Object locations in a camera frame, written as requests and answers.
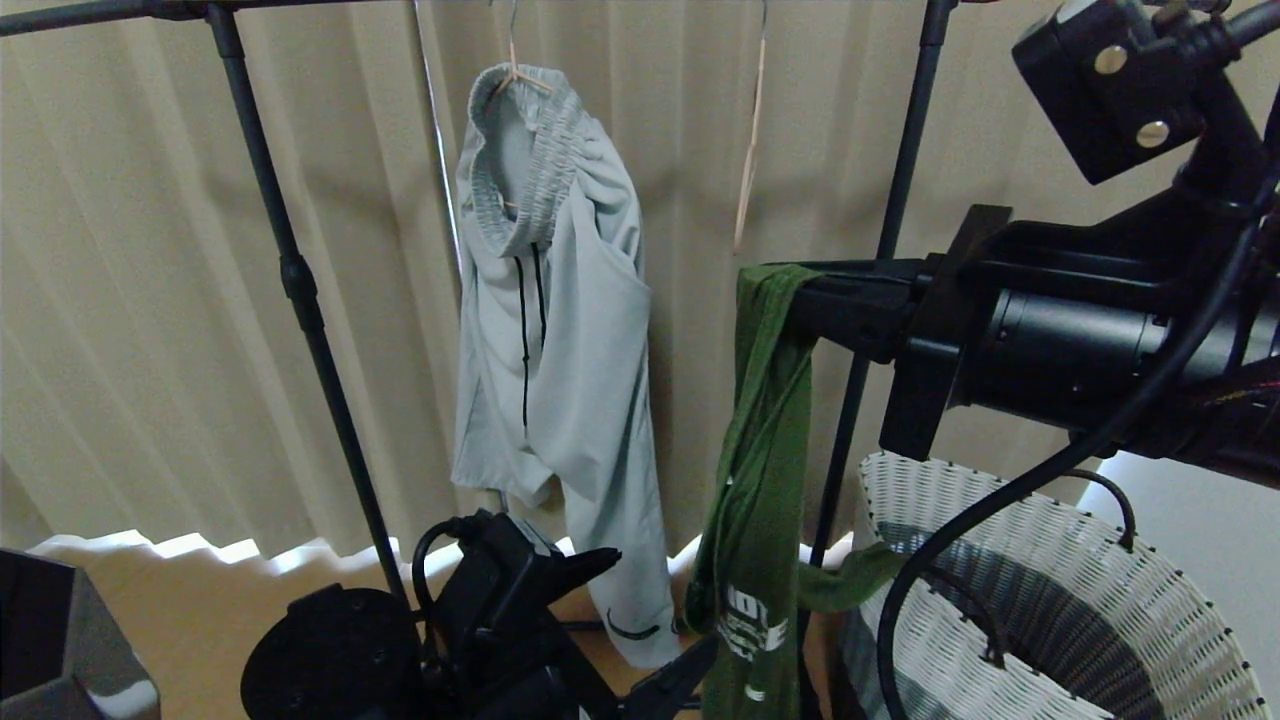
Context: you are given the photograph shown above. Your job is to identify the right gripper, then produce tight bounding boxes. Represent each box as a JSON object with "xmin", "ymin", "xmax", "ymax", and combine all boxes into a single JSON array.
[{"xmin": 877, "ymin": 204, "xmax": 1216, "ymax": 463}]

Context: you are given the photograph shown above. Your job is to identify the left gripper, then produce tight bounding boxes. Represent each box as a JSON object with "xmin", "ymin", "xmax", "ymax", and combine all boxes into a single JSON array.
[{"xmin": 465, "ymin": 546, "xmax": 721, "ymax": 720}]

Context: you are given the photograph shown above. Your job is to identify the green garment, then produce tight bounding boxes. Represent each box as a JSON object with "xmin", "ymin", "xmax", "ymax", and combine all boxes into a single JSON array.
[{"xmin": 684, "ymin": 262, "xmax": 907, "ymax": 720}]

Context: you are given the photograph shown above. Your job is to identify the pale grey shorts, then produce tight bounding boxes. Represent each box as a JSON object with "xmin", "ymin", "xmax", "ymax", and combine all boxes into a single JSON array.
[{"xmin": 452, "ymin": 63, "xmax": 684, "ymax": 669}]

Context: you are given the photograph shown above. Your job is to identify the pink clothes hanger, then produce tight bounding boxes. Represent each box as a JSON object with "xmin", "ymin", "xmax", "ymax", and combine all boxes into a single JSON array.
[
  {"xmin": 732, "ymin": 0, "xmax": 770, "ymax": 253},
  {"xmin": 487, "ymin": 0, "xmax": 554, "ymax": 101}
]

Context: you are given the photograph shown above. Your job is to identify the white laundry basket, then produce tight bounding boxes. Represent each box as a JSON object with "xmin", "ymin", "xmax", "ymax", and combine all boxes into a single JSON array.
[{"xmin": 840, "ymin": 450, "xmax": 1269, "ymax": 720}]

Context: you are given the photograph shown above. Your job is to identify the black clothes rack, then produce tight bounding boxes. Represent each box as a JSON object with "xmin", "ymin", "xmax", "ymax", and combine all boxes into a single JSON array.
[{"xmin": 0, "ymin": 0, "xmax": 963, "ymax": 720}]

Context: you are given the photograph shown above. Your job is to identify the beige curtain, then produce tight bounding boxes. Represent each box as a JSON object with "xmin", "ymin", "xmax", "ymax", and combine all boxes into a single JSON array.
[{"xmin": 0, "ymin": 0, "xmax": 1280, "ymax": 558}]

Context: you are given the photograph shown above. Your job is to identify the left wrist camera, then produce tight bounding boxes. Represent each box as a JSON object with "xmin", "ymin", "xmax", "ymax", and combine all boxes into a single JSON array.
[{"xmin": 428, "ymin": 510, "xmax": 563, "ymax": 666}]

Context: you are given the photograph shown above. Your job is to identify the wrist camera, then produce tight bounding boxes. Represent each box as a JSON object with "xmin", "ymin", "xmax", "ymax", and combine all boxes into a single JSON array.
[
  {"xmin": 1011, "ymin": 0, "xmax": 1280, "ymax": 188},
  {"xmin": 428, "ymin": 510, "xmax": 563, "ymax": 666}
]

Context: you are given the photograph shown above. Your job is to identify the black cable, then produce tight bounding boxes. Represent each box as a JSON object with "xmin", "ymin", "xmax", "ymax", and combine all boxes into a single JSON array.
[
  {"xmin": 876, "ymin": 0, "xmax": 1280, "ymax": 720},
  {"xmin": 411, "ymin": 515, "xmax": 473, "ymax": 626}
]

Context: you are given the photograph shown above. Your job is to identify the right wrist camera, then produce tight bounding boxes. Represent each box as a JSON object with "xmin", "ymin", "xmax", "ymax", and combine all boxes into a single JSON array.
[{"xmin": 1011, "ymin": 0, "xmax": 1280, "ymax": 188}]

